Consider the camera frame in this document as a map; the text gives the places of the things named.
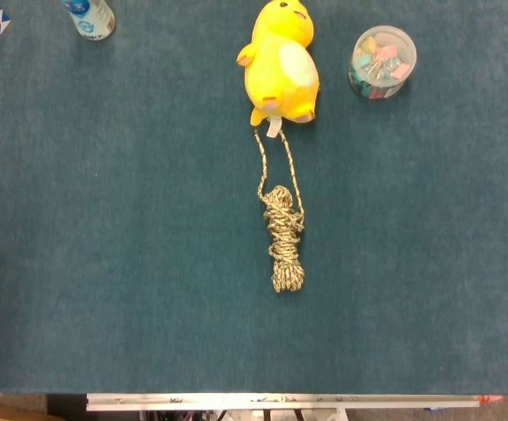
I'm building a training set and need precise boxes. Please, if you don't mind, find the bundled braided camouflage rope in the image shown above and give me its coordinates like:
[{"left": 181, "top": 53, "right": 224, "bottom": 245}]
[{"left": 253, "top": 126, "right": 306, "bottom": 295}]

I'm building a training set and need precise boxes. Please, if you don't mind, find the yellow plush duck toy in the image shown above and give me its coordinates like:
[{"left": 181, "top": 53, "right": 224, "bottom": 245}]
[{"left": 235, "top": 0, "right": 321, "bottom": 139}]

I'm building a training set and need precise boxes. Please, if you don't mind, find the clear tub of binder clips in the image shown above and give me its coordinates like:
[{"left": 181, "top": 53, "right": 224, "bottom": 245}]
[{"left": 347, "top": 25, "right": 418, "bottom": 101}]

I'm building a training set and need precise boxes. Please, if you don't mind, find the teal felt table cloth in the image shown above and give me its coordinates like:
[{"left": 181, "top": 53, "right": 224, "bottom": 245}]
[{"left": 0, "top": 0, "right": 508, "bottom": 395}]

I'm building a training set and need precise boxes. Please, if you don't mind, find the aluminium frame rail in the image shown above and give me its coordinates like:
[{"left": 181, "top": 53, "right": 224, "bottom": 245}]
[{"left": 85, "top": 392, "right": 483, "bottom": 412}]

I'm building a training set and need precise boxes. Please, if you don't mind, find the white blue labelled bottle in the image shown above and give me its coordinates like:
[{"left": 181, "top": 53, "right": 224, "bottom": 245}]
[{"left": 61, "top": 0, "right": 117, "bottom": 42}]

